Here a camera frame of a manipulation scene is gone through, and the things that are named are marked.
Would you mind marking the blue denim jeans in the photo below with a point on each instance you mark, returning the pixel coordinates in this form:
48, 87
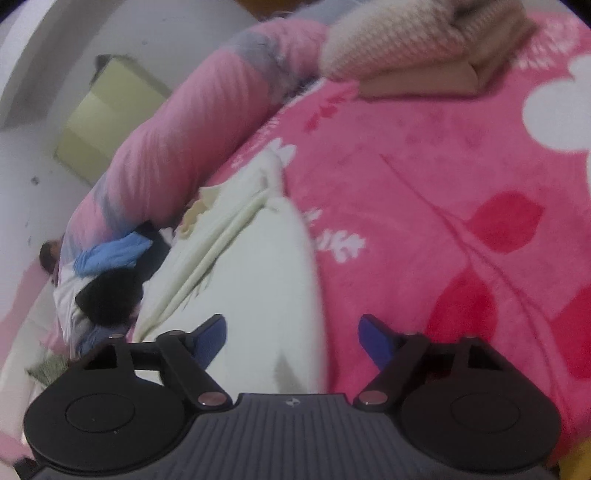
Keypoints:
93, 337

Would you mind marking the pink floral bed blanket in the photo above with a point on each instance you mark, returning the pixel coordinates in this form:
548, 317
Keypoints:
450, 216

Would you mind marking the white shirt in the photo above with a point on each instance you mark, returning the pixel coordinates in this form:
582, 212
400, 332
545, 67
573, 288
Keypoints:
73, 323

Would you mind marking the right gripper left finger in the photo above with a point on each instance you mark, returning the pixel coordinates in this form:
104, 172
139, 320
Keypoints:
185, 358

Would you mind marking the white fleece garment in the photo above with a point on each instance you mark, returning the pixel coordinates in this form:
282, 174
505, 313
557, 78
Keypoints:
249, 257

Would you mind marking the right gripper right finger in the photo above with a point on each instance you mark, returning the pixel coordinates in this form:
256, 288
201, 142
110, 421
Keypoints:
396, 356

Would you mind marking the folded beige knit sweater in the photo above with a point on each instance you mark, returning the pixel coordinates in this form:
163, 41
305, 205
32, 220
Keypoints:
424, 48

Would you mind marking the pink grey rolled duvet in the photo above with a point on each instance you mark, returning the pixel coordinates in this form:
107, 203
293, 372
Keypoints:
166, 159

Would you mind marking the black garment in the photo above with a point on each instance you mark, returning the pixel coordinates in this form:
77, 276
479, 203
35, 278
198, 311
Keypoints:
112, 296

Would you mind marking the blue shirt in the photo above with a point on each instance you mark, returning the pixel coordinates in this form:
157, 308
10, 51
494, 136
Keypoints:
120, 253

